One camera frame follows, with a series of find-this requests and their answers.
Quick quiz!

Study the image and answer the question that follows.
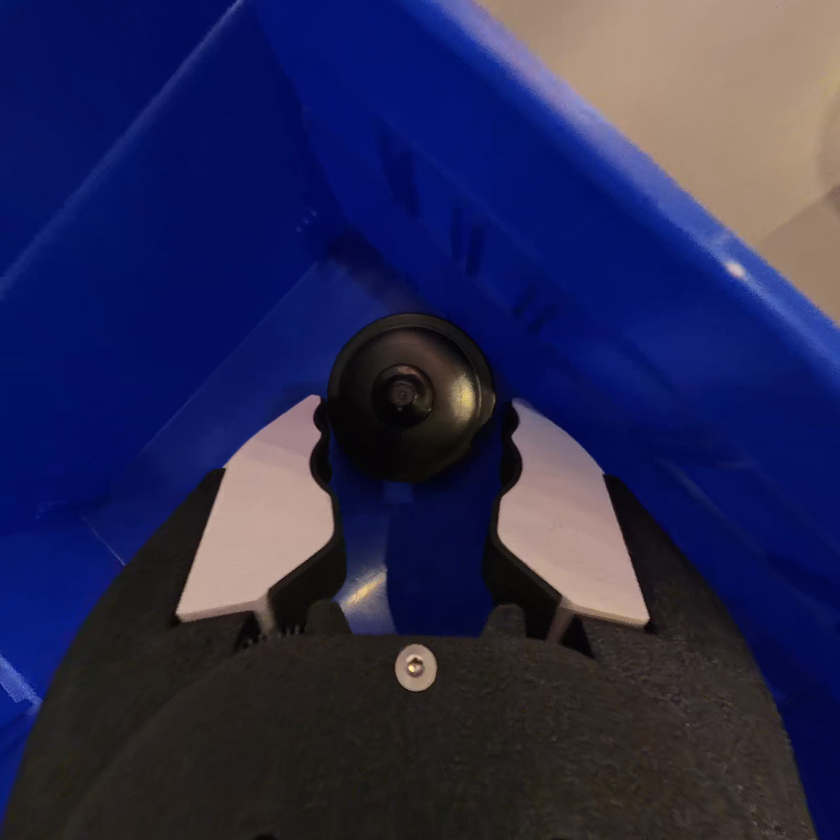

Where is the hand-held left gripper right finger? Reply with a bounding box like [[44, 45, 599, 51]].
[[486, 399, 651, 647]]

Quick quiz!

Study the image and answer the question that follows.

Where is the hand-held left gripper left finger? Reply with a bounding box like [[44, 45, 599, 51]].
[[176, 395, 347, 651]]

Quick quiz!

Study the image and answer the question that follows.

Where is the black bottle lid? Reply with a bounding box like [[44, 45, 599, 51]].
[[327, 314, 497, 484]]

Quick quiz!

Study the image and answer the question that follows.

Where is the blue plastic bin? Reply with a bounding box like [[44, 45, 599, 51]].
[[0, 0, 840, 788]]

